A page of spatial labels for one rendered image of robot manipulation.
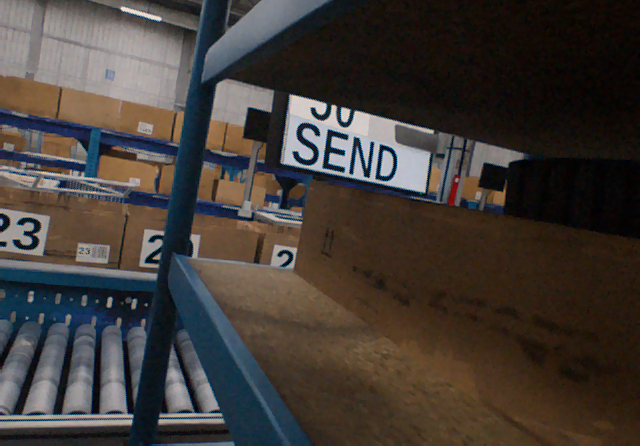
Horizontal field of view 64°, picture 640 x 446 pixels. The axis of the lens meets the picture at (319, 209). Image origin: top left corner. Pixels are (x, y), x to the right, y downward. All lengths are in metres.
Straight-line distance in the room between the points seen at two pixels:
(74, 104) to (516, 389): 5.92
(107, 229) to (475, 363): 1.35
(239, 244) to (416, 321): 1.30
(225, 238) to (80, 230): 0.40
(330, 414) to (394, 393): 0.05
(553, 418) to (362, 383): 0.09
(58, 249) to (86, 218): 0.11
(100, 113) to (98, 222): 4.55
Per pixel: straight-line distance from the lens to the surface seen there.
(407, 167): 1.23
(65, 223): 1.56
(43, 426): 1.06
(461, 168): 1.19
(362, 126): 1.11
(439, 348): 0.33
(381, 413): 0.26
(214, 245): 1.60
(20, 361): 1.31
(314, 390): 0.26
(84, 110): 6.07
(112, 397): 1.15
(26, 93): 6.13
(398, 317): 0.36
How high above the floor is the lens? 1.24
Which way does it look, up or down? 3 degrees down
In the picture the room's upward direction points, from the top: 10 degrees clockwise
